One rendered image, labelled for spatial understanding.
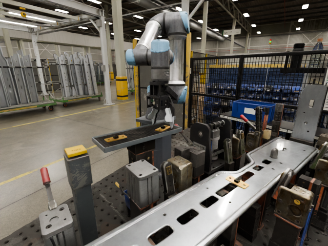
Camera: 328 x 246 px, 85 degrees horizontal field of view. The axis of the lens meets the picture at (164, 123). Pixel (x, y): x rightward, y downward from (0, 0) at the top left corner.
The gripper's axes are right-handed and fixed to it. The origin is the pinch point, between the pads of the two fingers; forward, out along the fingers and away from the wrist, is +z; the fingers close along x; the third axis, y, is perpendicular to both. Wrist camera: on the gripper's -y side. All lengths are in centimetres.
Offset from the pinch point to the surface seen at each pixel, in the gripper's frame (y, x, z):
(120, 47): -536, -577, -117
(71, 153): 37.7, -10.7, 2.3
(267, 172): -15.2, 43.6, 18.0
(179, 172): 13.7, 16.6, 12.3
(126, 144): 22.4, -1.4, 2.3
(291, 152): -44, 53, 18
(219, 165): -16.2, 23.0, 21.5
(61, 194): -18, -157, 118
